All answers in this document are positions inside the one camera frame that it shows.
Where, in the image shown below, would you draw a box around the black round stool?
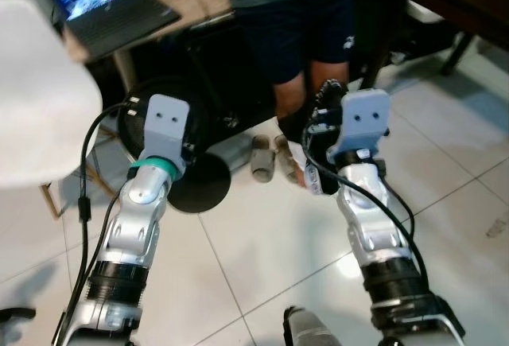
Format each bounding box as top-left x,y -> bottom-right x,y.
167,153 -> 231,214

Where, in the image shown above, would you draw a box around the grey slipper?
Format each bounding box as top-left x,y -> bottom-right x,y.
274,135 -> 309,189
251,134 -> 276,184

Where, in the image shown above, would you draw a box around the person in navy shorts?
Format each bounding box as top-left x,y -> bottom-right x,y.
229,0 -> 359,144

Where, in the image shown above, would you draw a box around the light wooden desk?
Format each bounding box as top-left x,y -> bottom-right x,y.
60,0 -> 239,116

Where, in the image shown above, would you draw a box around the black laptop showing code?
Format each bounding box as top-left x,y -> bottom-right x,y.
32,0 -> 182,60

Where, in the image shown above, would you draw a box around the white chair wooden legs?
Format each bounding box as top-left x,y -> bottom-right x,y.
0,0 -> 104,220

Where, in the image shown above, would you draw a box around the grey robot right leg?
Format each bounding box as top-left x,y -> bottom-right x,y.
285,306 -> 344,346

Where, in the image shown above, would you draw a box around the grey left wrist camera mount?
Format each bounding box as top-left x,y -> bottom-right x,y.
143,94 -> 192,164

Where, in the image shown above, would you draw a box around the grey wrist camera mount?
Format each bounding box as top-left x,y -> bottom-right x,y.
143,94 -> 192,164
330,89 -> 390,156

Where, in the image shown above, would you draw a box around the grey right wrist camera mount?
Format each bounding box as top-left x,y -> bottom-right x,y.
330,89 -> 390,156

